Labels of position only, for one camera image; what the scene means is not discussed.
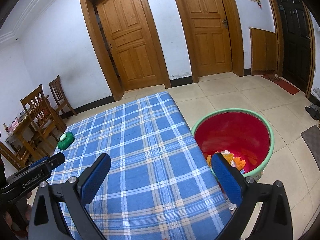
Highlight wooden chair near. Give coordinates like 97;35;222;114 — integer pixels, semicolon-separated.
21;84;67;150

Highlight person left hand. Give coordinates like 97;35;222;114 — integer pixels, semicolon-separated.
1;192;32;239

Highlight right wooden door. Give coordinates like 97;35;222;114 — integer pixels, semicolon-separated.
183;0;232;76

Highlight wooden dining table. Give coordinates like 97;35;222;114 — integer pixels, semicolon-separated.
6;109;48;160

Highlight blue plaid tablecloth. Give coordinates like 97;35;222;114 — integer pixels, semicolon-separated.
49;92;231;239

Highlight dark slippers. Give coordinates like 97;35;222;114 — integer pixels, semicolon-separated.
305;105;320;121

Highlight wooden chair far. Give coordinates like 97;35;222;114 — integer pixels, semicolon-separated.
49;75;78;116

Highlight left wooden door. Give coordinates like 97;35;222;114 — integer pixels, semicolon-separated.
97;0;163;90

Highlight red basin green rim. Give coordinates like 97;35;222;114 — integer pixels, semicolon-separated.
190;108;275;181

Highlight newspaper under basin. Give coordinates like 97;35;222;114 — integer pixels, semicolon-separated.
223;193;237;211

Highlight orange wrapper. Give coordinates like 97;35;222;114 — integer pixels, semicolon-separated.
233;157;246;171

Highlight grey floor mat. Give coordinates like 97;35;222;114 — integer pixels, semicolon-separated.
301;125;320;169

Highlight low wooden cabinet door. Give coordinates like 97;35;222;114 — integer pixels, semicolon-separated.
250;28;278;75

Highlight wooden chair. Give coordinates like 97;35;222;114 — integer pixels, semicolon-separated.
21;84;67;150
0;142;26;171
49;75;78;116

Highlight wooden chair left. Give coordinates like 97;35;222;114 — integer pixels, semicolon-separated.
0;142;26;171

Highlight green flower-shaped container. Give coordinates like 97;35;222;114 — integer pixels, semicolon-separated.
57;132;75;151

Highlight red doormat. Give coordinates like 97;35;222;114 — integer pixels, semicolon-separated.
261;74;299;95

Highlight yellow foam net sleeve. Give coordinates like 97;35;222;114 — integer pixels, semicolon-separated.
206;150;235;167

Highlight black entrance door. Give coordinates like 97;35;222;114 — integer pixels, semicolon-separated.
277;0;311;92

